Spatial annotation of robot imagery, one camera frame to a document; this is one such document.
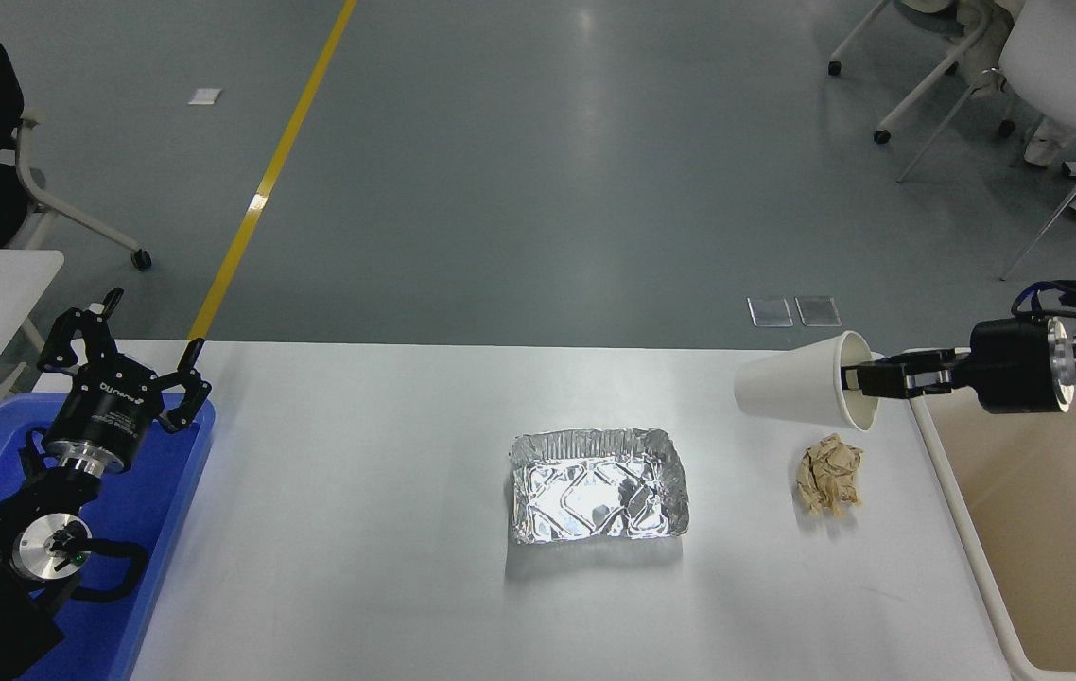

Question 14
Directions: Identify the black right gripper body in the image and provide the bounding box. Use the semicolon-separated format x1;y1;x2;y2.
968;319;1052;414

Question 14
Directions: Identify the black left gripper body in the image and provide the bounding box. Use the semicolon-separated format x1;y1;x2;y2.
44;365;166;466

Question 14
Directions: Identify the white paper cup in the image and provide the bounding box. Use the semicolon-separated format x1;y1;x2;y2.
735;330;882;432

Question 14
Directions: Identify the silver foil tray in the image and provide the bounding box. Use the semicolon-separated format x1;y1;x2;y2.
508;428;692;547

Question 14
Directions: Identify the white rolling chair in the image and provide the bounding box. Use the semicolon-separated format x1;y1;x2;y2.
0;106;153;272
828;0;1017;145

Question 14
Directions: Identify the blue plastic tray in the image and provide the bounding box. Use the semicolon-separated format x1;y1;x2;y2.
0;393;216;681

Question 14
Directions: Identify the silver floor plate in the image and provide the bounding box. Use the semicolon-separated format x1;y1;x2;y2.
747;296;795;328
795;296;842;328

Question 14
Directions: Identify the crumpled tan paper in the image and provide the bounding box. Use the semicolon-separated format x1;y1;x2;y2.
795;433;865;519

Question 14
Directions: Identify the large pale plastic bin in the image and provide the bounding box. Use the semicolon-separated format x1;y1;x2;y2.
895;348;1076;681

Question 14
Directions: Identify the white chair with metal legs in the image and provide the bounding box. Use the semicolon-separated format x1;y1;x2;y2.
897;0;1076;282

